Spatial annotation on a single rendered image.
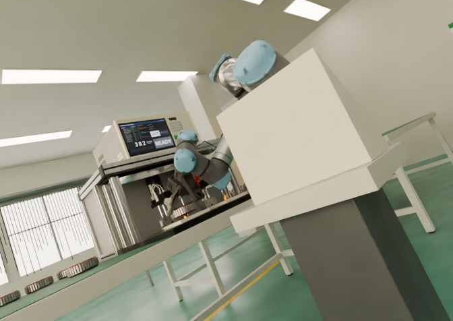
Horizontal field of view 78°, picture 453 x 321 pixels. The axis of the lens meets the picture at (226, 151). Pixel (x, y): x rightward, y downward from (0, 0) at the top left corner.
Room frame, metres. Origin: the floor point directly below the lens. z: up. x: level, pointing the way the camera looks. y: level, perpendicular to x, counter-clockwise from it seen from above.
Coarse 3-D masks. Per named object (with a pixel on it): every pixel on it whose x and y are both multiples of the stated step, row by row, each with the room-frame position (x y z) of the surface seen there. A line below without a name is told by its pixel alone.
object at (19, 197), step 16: (16, 192) 3.50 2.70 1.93; (32, 192) 3.69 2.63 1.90; (48, 192) 3.93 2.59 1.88; (32, 208) 3.78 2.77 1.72; (80, 208) 4.18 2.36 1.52; (0, 224) 3.52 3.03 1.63; (48, 224) 3.86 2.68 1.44; (64, 224) 4.00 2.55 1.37; (80, 224) 4.13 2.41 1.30; (16, 240) 3.60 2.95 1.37
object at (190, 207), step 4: (188, 204) 1.15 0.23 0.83; (192, 204) 1.17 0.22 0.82; (176, 208) 1.15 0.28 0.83; (180, 208) 1.14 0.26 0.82; (184, 208) 1.15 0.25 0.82; (188, 208) 1.15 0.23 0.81; (192, 208) 1.16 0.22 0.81; (176, 212) 1.14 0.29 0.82; (180, 212) 1.14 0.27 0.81; (184, 212) 1.14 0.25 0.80; (188, 212) 1.15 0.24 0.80; (172, 216) 1.16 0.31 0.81; (176, 216) 1.14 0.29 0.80; (180, 216) 1.22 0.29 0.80
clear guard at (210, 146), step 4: (204, 140) 1.25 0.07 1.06; (208, 140) 1.25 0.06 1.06; (212, 140) 1.26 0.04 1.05; (216, 140) 1.27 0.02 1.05; (200, 144) 1.27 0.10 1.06; (204, 144) 1.31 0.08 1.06; (208, 144) 1.35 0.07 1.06; (212, 144) 1.22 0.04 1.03; (216, 144) 1.23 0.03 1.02; (196, 148) 1.32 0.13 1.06; (200, 148) 1.36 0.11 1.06; (204, 148) 1.40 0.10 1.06; (208, 148) 1.44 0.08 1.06; (212, 148) 1.49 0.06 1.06; (200, 152) 1.46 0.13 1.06; (204, 152) 1.51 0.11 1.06; (208, 152) 1.56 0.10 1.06
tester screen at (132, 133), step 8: (160, 120) 1.39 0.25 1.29; (128, 128) 1.26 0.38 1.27; (136, 128) 1.29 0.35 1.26; (144, 128) 1.32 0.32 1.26; (152, 128) 1.35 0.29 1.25; (160, 128) 1.38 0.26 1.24; (128, 136) 1.25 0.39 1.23; (136, 136) 1.28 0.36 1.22; (144, 136) 1.31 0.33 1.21; (160, 136) 1.37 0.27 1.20; (168, 136) 1.40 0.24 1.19; (128, 144) 1.24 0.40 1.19; (152, 144) 1.33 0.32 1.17; (136, 152) 1.26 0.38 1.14
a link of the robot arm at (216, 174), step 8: (240, 96) 1.10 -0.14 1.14; (224, 144) 1.03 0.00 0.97; (216, 152) 1.02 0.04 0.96; (224, 152) 1.02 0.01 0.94; (208, 160) 0.99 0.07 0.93; (216, 160) 1.01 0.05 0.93; (224, 160) 1.01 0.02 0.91; (232, 160) 1.06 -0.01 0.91; (208, 168) 0.98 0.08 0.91; (216, 168) 1.00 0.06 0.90; (224, 168) 1.01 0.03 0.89; (200, 176) 0.99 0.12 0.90; (208, 176) 0.99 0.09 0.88; (216, 176) 1.00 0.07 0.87; (224, 176) 1.01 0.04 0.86; (216, 184) 1.01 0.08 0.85; (224, 184) 1.02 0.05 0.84
